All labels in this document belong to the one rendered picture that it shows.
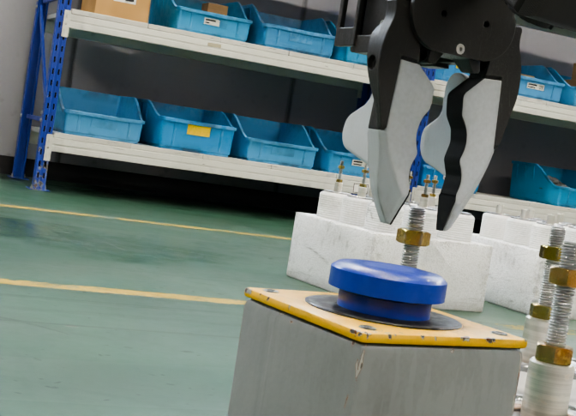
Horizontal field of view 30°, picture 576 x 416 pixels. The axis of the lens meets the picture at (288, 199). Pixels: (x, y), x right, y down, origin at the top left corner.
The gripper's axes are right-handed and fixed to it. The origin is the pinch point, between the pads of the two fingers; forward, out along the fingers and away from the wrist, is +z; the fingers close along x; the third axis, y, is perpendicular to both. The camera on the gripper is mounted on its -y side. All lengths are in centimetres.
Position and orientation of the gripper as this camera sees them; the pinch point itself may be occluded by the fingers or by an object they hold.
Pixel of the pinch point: (425, 206)
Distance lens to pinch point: 62.0
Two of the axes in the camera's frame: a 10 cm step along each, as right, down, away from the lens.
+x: -8.7, -1.1, -4.8
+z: -1.5, 9.9, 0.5
